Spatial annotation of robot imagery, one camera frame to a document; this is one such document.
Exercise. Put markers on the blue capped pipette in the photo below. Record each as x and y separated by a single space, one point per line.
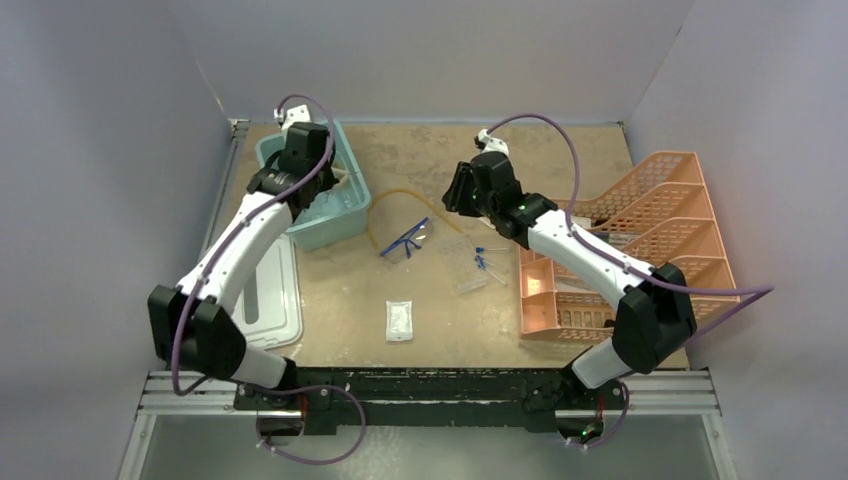
491 270
485 250

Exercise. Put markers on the white sachet packet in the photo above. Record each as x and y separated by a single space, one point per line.
399 321

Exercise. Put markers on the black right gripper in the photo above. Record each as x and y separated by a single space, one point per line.
456 199

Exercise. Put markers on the white plastic bin lid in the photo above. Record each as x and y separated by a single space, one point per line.
268 311

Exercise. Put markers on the clear plastic tube rack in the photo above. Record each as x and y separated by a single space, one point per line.
459 256

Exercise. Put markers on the teal plastic bin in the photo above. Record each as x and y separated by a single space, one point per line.
339 213

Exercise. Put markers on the orange plastic file organizer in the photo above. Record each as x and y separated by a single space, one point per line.
660 212

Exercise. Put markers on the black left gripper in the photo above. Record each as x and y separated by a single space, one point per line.
328 178

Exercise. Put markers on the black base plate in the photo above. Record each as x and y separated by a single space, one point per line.
538 400

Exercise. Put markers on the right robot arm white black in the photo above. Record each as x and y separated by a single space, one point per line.
653 313

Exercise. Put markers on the blue safety glasses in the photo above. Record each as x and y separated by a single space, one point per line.
408 243

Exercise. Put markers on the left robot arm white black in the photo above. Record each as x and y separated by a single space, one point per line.
192 323

